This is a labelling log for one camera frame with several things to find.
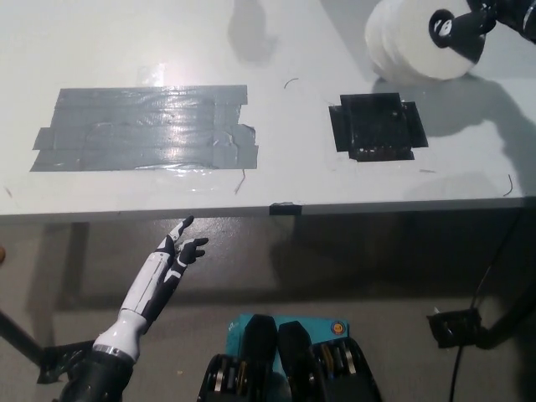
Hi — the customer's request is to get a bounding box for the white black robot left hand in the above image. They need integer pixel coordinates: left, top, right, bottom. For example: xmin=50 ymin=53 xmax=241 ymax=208
xmin=91 ymin=214 xmax=210 ymax=362

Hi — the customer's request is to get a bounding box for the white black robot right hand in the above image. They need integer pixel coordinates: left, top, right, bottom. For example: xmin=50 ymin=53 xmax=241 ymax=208
xmin=427 ymin=0 xmax=525 ymax=48

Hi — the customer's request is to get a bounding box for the white toilet paper roll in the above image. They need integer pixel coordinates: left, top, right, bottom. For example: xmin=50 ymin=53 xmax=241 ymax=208
xmin=363 ymin=0 xmax=487 ymax=83

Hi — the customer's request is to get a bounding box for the black ribbed robot body block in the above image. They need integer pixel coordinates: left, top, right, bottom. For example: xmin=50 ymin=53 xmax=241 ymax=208
xmin=199 ymin=314 xmax=291 ymax=402
xmin=276 ymin=321 xmax=383 ymax=402

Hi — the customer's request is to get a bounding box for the teal robot body top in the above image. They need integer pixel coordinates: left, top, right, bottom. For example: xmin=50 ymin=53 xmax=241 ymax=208
xmin=226 ymin=312 xmax=351 ymax=374

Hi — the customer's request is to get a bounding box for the black diagonal table strut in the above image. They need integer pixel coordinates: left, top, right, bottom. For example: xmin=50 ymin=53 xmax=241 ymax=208
xmin=0 ymin=309 xmax=45 ymax=369

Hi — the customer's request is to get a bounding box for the black tape square patch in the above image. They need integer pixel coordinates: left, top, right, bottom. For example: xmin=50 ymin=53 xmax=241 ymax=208
xmin=327 ymin=92 xmax=430 ymax=162

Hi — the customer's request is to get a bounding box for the grey duct tape patch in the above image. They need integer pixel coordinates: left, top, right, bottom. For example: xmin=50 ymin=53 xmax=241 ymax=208
xmin=28 ymin=85 xmax=260 ymax=173

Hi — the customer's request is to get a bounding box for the thin black cable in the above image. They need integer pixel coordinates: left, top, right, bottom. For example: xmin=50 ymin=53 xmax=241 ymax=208
xmin=472 ymin=207 xmax=523 ymax=311

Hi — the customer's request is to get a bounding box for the thick black cable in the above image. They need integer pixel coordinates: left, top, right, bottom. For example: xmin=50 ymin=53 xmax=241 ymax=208
xmin=450 ymin=345 xmax=465 ymax=402

